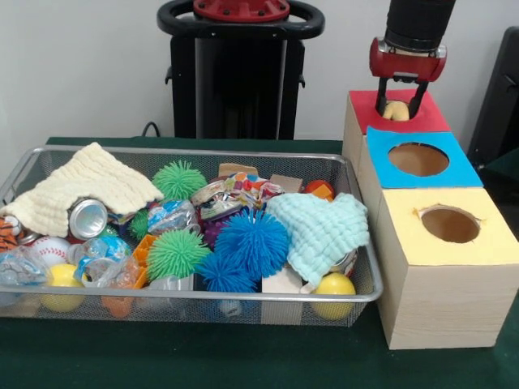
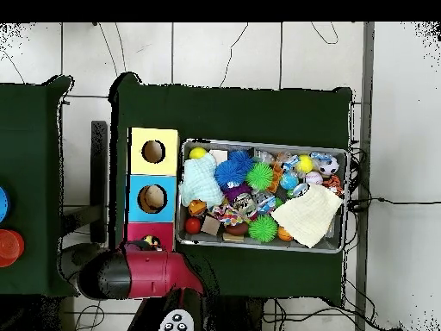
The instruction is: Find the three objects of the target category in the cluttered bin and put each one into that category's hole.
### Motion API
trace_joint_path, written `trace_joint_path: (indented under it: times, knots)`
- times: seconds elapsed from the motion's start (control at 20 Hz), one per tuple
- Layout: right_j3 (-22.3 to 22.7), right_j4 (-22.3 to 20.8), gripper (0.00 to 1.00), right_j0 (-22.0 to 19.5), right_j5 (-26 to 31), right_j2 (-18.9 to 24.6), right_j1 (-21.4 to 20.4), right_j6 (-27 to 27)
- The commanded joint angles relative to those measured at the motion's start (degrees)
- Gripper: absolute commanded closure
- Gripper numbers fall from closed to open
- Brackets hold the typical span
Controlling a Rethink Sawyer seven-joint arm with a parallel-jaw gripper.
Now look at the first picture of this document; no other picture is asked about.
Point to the green spiky ball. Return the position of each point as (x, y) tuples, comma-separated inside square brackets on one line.
[(178, 179), (174, 254)]

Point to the silver drink can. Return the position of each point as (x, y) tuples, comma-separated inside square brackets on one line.
[(87, 218)]

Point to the silver mesh bin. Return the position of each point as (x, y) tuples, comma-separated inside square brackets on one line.
[(168, 312)]

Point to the mint waffle cloth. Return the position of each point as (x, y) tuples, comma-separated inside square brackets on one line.
[(322, 231)]

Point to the black upright panel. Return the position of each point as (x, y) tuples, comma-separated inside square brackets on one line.
[(498, 101)]

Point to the red robot base flange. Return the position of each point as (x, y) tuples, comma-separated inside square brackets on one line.
[(243, 10)]

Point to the small blue spiky ball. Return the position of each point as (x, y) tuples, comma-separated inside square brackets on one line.
[(223, 273)]

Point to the yellow plush toy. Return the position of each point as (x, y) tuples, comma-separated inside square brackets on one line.
[(395, 111)]

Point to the wooden box with three holes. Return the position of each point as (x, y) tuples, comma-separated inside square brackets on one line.
[(442, 304)]

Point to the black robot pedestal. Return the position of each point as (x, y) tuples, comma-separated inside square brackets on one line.
[(239, 81)]

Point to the large blue spiky ball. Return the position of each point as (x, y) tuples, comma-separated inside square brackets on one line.
[(251, 242)]

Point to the cream waffle cloth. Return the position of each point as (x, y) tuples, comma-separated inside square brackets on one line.
[(87, 182)]

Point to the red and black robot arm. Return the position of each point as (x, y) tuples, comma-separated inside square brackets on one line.
[(417, 20)]

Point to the white baseball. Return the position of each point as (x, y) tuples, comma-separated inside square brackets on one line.
[(50, 251)]

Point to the yellow plastic ball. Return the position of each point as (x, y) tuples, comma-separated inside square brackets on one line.
[(334, 287), (63, 277)]

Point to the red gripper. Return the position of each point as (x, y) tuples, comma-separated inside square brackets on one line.
[(405, 65)]

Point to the dark green table cloth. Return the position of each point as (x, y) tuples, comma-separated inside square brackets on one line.
[(202, 356), (507, 164)]

